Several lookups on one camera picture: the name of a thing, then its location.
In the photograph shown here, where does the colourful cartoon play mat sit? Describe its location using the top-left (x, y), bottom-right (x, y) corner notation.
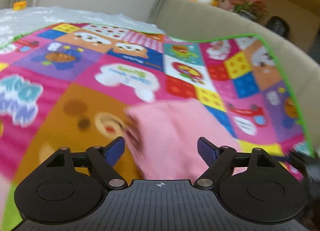
top-left (1, 23), bottom-right (313, 230)

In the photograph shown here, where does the black round object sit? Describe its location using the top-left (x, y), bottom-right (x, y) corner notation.
top-left (265, 16), bottom-right (290, 39)

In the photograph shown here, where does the pink knit sweater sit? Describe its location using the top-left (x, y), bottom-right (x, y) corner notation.
top-left (124, 98), bottom-right (241, 182)

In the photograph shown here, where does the small yellow toy block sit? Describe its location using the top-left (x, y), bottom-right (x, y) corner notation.
top-left (12, 1), bottom-right (27, 11)

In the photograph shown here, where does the pink artificial flower plant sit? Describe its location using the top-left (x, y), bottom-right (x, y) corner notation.
top-left (232, 0), bottom-right (268, 19)

